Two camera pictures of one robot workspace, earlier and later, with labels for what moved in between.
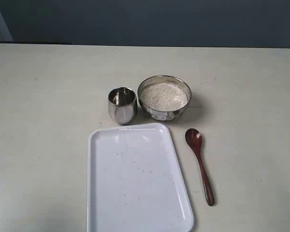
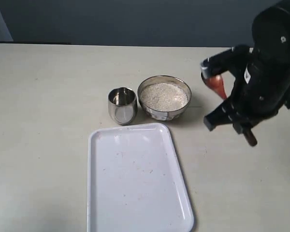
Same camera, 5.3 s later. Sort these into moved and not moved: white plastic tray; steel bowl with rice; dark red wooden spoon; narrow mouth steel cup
Moved: dark red wooden spoon
Not moved: steel bowl with rice; white plastic tray; narrow mouth steel cup
